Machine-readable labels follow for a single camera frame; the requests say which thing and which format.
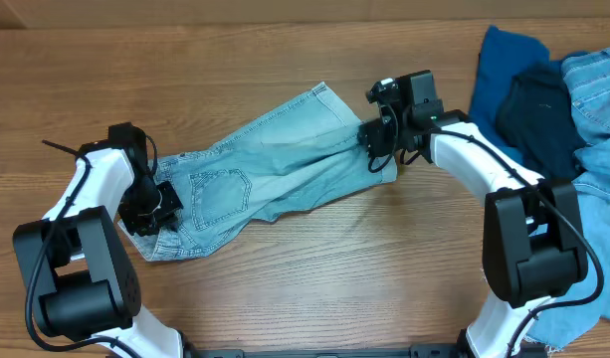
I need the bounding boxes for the light blue denim shorts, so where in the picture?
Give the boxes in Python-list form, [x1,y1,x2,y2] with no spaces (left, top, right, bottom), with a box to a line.
[129,83,397,262]

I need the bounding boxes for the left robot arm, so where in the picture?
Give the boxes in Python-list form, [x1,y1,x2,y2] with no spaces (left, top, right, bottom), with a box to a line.
[13,122,197,357]

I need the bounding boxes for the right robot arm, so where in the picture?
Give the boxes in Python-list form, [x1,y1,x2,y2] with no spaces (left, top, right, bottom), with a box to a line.
[358,71,591,358]

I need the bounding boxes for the blue shirt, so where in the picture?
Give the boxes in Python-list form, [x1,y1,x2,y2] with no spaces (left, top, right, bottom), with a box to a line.
[470,26,561,165]

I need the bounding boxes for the dark navy garment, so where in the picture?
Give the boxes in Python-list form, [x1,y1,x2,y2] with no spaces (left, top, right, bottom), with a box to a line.
[496,63,586,180]

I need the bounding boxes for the blue denim jeans pile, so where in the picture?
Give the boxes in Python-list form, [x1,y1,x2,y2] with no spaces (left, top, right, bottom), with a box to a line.
[527,48,610,350]

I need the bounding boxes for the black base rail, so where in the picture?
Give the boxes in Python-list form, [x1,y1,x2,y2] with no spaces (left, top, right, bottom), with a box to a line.
[183,343,468,358]

